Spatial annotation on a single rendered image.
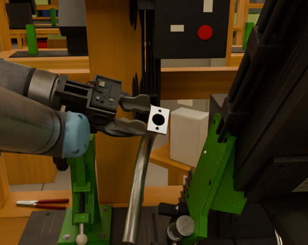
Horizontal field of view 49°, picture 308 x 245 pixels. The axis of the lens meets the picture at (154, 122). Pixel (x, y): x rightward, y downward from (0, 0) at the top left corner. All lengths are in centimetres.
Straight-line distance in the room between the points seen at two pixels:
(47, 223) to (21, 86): 49
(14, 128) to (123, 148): 61
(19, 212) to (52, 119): 66
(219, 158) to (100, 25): 47
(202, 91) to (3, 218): 70
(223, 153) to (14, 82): 39
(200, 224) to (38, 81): 39
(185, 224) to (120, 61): 46
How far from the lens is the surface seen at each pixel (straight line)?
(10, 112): 41
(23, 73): 66
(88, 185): 88
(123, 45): 91
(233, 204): 69
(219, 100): 88
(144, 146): 77
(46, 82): 65
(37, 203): 113
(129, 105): 69
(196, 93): 105
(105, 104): 62
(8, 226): 109
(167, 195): 113
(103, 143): 99
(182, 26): 80
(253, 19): 806
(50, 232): 100
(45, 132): 49
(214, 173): 64
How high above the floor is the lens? 151
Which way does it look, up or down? 22 degrees down
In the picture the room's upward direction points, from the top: straight up
